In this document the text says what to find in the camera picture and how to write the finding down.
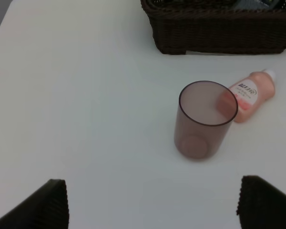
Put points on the pink lotion bottle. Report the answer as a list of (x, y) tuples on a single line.
[(250, 93)]

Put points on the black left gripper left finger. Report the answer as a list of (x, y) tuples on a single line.
[(46, 208)]

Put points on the dark brown wicker basket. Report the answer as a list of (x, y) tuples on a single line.
[(216, 26)]

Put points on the translucent purple plastic cup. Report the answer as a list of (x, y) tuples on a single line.
[(206, 110)]

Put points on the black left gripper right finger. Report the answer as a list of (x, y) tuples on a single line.
[(261, 205)]

